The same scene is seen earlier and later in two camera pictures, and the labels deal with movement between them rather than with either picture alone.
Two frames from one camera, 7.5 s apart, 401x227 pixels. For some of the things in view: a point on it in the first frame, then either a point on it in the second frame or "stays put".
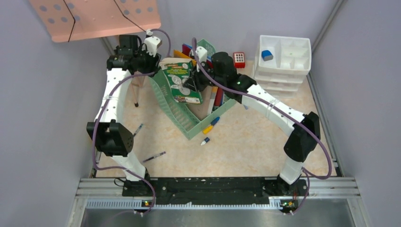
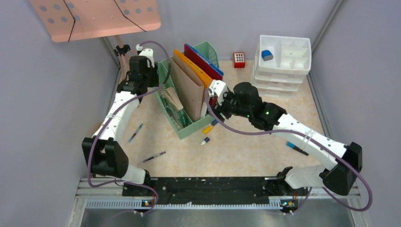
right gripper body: x=199 y=80 to x=228 y=106
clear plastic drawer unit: x=281 y=64 stays put
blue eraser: x=266 y=55 stays put
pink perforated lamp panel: x=67 y=20 stays put
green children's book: x=176 y=74 to x=174 y=109
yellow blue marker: x=207 y=129 stays put
